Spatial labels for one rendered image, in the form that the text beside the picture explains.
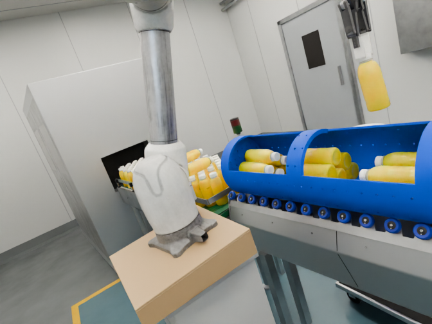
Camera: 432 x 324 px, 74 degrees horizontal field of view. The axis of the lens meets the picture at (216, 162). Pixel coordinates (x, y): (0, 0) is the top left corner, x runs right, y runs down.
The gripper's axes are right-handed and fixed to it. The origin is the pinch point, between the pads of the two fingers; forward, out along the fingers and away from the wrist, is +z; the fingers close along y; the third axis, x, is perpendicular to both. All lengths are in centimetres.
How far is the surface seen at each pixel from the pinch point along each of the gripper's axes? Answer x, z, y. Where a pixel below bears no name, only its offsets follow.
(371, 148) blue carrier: 5.6, 35.3, 3.3
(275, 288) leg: 58, 103, -20
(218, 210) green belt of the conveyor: 74, 55, -26
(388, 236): -7, 54, -22
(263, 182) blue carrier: 36, 38, -24
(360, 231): 1, 54, -22
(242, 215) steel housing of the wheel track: 60, 58, -23
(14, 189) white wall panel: 503, 38, -114
